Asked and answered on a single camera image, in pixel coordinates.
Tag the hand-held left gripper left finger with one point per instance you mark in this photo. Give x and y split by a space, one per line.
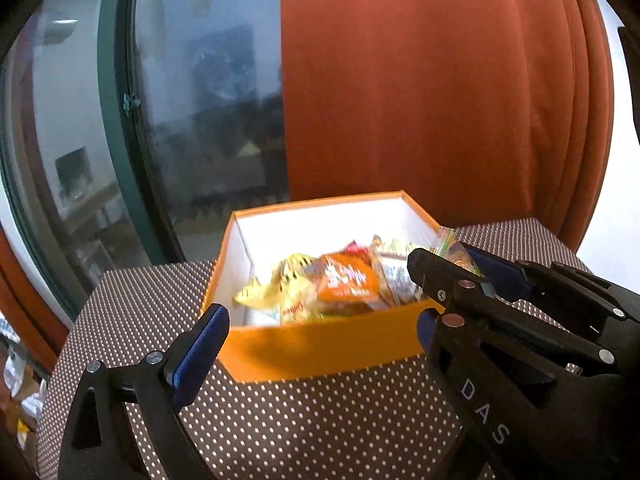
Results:
200 350

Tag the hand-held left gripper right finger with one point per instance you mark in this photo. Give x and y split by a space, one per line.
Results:
426 330

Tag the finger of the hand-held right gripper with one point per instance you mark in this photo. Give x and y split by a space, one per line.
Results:
450 290
505 277

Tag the clear cookie packet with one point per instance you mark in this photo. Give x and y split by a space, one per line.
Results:
450 245

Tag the yellow packet with white label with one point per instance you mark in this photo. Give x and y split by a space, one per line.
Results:
395 272

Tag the orange cookie packet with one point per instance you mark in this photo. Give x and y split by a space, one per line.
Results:
345 280

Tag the red snack packet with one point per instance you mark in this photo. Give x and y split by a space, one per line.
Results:
352 248

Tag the orange cardboard box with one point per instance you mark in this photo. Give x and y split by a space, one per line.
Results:
310 350

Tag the large yellow chip bag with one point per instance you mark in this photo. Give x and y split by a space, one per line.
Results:
290 285

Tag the polka dot tablecloth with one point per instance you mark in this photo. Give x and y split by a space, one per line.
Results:
300 420

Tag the narrow orange curtain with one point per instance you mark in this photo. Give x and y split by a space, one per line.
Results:
25 310

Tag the floor clutter pile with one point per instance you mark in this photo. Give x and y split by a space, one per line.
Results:
20 400

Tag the wide orange curtain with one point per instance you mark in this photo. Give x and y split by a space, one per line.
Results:
400 85

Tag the green framed window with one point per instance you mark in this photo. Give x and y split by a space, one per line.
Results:
115 135

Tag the window latch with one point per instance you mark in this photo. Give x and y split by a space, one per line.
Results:
130 104

